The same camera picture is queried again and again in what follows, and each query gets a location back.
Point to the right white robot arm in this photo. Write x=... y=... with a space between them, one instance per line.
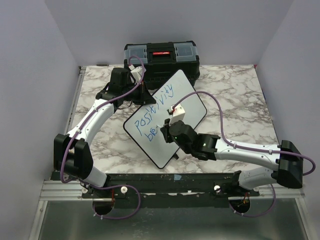
x=281 y=164

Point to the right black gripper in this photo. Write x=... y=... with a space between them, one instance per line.
x=165 y=130

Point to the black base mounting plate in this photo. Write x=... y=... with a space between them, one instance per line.
x=168 y=190

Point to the aluminium side rail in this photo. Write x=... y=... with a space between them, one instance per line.
x=54 y=190

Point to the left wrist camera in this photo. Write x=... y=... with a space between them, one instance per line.
x=137 y=72

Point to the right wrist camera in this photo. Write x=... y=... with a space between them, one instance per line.
x=176 y=113

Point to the white whiteboard black frame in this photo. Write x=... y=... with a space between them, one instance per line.
x=141 y=126

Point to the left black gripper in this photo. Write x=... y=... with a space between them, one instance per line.
x=145 y=97

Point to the black plastic toolbox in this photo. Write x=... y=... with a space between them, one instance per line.
x=162 y=60

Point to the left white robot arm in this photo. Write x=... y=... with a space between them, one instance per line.
x=71 y=151

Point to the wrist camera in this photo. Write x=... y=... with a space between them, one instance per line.
x=176 y=113
x=137 y=72

